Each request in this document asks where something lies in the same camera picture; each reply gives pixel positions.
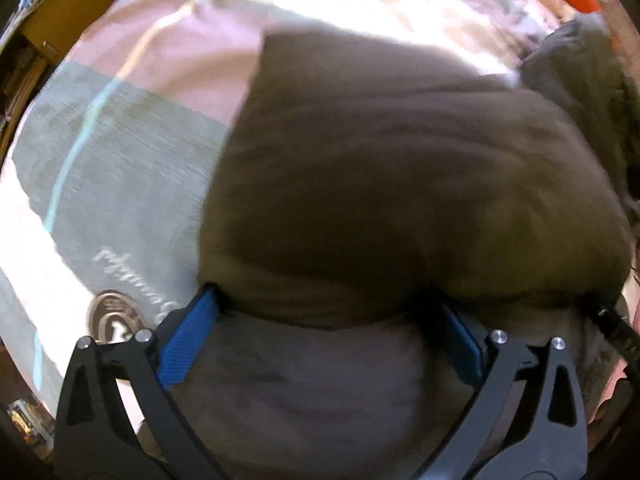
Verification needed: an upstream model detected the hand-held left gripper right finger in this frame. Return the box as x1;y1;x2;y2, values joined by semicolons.
419;302;590;480

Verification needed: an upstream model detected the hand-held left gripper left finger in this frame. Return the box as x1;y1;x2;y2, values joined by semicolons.
52;282;227;480

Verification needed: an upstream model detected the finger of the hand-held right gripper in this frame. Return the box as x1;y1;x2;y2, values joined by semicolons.
592;304;640;367

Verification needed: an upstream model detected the dark grey garment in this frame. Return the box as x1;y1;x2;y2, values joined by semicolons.
165;30;633;480

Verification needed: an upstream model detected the pink and grey bed sheet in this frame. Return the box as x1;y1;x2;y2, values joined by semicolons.
0;0;640;461

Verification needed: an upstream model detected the grey crumpled cloth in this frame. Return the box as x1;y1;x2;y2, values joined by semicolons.
519;14;640;211

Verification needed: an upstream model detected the wooden cabinet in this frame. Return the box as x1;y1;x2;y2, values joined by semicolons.
19;0;117;63

